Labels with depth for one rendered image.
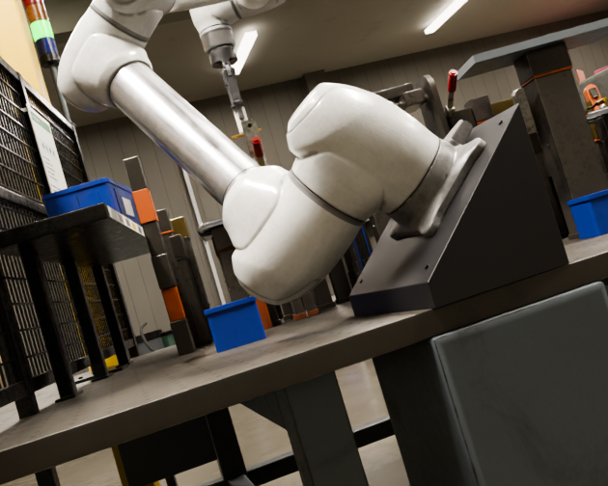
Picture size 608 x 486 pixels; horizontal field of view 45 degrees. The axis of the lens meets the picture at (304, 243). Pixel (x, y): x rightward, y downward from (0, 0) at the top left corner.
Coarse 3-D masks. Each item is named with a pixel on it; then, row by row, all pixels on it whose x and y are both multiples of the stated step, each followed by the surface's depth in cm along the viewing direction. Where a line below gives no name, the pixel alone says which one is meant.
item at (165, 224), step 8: (160, 216) 196; (168, 216) 196; (160, 224) 195; (168, 224) 196; (168, 232) 196; (168, 240) 196; (168, 248) 196; (176, 264) 195; (176, 272) 195; (176, 280) 195; (184, 288) 195; (184, 296) 195; (184, 304) 195; (184, 312) 195; (192, 312) 195; (192, 320) 195; (192, 328) 195; (192, 336) 194
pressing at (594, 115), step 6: (606, 108) 199; (588, 114) 198; (594, 114) 198; (600, 114) 199; (588, 120) 215; (594, 120) 217; (210, 222) 187; (216, 222) 187; (222, 222) 188; (198, 228) 189; (204, 228) 188; (210, 228) 200; (204, 234) 208; (210, 234) 209
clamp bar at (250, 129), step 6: (252, 120) 183; (246, 126) 182; (252, 126) 182; (246, 132) 183; (252, 132) 183; (258, 132) 183; (246, 138) 183; (252, 138) 183; (252, 144) 183; (252, 150) 184; (252, 156) 184; (264, 156) 184; (264, 162) 184
